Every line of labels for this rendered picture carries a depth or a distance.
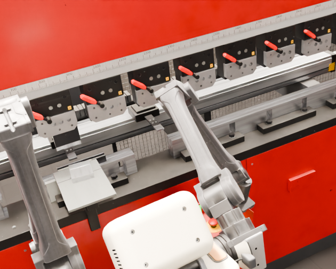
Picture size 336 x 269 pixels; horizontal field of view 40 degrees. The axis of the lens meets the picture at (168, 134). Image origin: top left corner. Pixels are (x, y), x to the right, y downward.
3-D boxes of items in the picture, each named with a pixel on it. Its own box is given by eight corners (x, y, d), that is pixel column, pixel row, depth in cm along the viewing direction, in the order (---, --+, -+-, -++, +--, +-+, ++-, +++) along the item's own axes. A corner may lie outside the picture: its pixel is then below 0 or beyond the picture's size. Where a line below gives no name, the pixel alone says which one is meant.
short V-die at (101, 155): (60, 176, 185) (57, 171, 183) (58, 173, 187) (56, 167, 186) (106, 160, 191) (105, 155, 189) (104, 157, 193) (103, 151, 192)
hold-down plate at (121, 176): (59, 208, 183) (57, 203, 182) (56, 200, 187) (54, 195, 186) (129, 183, 192) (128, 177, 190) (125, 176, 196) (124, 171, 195)
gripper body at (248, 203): (236, 189, 179) (239, 176, 174) (254, 206, 173) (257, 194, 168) (224, 196, 176) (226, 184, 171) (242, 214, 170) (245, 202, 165)
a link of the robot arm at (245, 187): (239, 186, 163) (254, 183, 164) (233, 171, 168) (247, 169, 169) (237, 198, 168) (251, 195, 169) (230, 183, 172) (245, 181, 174)
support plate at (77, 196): (69, 213, 162) (68, 211, 162) (53, 175, 183) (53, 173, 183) (117, 195, 167) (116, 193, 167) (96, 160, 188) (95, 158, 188)
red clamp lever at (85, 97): (82, 95, 166) (105, 104, 171) (79, 91, 169) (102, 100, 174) (80, 100, 166) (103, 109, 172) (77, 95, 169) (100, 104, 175)
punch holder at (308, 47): (303, 57, 206) (305, 22, 198) (292, 52, 213) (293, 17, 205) (330, 49, 211) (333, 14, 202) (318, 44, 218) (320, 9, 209)
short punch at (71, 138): (57, 152, 180) (51, 132, 175) (56, 150, 182) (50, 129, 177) (81, 144, 183) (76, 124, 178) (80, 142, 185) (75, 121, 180)
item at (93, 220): (97, 245, 177) (86, 203, 166) (87, 223, 189) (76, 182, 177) (108, 242, 178) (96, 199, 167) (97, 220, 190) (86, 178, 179)
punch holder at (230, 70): (226, 81, 195) (224, 45, 186) (216, 74, 201) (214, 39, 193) (256, 72, 199) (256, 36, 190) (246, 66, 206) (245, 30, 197)
